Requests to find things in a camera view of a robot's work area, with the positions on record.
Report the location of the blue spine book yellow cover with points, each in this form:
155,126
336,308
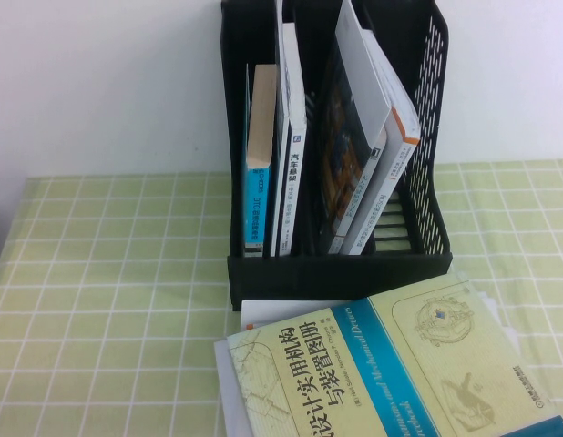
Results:
377,364

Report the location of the cyan spine book tan pages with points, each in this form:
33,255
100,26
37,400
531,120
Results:
256,209

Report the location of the white spine book black letters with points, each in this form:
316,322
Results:
288,191

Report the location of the black plastic book holder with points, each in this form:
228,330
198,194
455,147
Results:
336,277

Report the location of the grey spine book dark cover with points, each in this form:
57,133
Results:
340,159

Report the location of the white book orange spine band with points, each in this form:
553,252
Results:
391,182

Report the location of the white book red print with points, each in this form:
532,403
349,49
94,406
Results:
227,387

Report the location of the green checkered tablecloth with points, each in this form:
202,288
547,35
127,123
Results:
104,273

